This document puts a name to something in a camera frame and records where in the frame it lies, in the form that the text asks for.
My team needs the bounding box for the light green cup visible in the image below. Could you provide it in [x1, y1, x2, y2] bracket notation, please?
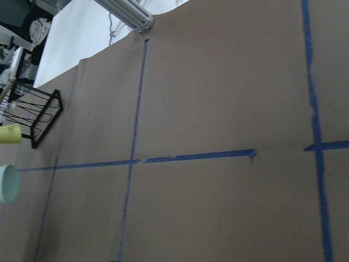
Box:
[1, 165, 20, 203]

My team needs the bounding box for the yellow cup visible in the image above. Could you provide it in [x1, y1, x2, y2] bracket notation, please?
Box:
[0, 124, 22, 144]

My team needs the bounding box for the aluminium frame post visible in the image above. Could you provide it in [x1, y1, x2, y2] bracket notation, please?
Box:
[95, 0, 154, 33]

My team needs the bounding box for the black wire cup rack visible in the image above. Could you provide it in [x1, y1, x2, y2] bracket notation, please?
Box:
[1, 80, 63, 149]

